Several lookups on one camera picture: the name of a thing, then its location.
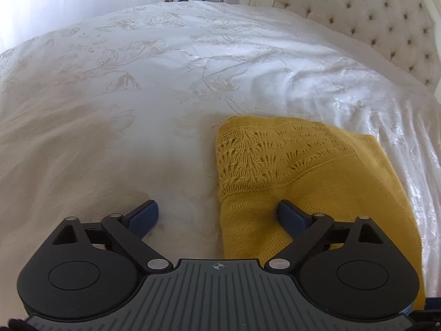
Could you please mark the yellow knitted sweater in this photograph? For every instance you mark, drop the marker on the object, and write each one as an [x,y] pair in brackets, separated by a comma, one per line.
[327,179]

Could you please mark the cream tufted headboard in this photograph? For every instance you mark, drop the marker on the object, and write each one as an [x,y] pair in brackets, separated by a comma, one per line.
[372,10]

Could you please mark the white embroidered bedspread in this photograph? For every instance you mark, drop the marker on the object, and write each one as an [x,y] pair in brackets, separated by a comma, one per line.
[103,110]

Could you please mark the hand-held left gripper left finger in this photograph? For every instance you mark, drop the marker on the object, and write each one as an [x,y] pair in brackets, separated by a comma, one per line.
[143,216]

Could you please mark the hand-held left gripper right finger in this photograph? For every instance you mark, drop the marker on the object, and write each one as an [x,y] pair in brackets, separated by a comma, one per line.
[293,217]

